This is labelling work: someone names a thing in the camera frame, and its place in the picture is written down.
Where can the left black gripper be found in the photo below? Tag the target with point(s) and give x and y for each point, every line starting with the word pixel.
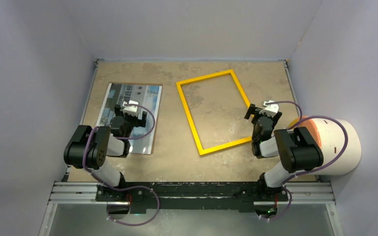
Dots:
pixel 140 122

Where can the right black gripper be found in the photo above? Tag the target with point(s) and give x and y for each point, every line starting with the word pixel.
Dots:
pixel 253 110

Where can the building photo print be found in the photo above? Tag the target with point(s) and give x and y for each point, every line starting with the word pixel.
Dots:
pixel 107 113

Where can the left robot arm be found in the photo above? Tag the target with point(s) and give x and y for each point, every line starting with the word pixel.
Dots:
pixel 89 146

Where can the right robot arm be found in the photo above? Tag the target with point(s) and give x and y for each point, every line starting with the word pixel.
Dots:
pixel 297 149

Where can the brown backing board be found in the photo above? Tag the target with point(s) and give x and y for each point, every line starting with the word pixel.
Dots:
pixel 156 130

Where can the white cylinder container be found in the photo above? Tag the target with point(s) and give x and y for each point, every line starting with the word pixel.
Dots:
pixel 330 138

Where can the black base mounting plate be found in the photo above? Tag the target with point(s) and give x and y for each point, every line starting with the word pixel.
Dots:
pixel 245 197

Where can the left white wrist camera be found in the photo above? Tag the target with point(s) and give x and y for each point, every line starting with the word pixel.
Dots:
pixel 130 108

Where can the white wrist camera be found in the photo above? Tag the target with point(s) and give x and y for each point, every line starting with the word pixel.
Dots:
pixel 130 108
pixel 269 109

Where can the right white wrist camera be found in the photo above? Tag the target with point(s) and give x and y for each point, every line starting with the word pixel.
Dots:
pixel 269 109

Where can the aluminium rail frame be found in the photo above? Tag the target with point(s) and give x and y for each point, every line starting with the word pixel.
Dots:
pixel 73 210

